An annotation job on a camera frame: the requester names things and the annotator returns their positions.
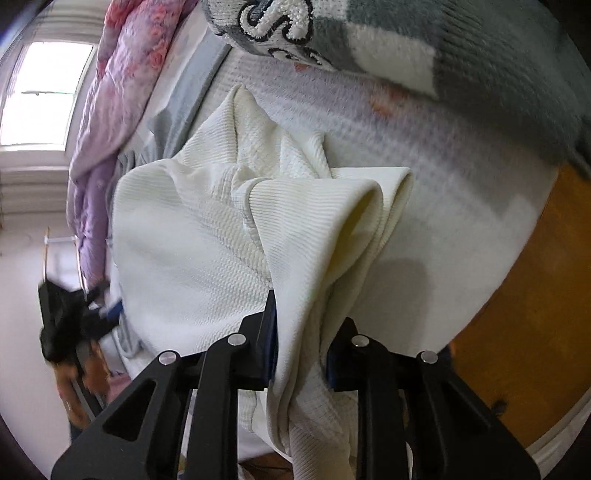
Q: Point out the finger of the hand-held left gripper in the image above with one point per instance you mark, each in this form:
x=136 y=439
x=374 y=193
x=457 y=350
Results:
x=111 y=311

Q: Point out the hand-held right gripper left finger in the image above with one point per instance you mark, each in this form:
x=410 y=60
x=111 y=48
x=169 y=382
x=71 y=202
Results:
x=258 y=344

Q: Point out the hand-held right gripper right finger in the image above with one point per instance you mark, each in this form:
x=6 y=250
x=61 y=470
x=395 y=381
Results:
x=344 y=364

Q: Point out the white snap-button jacket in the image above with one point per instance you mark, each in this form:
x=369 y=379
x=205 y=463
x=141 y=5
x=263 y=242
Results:
x=207 y=240

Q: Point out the wooden bar clothes rack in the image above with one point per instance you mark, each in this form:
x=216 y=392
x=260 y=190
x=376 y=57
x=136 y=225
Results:
x=46 y=251

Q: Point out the white framed window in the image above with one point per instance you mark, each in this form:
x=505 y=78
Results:
x=41 y=115

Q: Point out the purple floral quilt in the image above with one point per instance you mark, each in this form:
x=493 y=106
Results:
x=124 y=92

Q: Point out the grey checkered knit sweater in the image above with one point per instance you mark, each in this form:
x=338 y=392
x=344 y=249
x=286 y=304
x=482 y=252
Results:
x=461 y=46

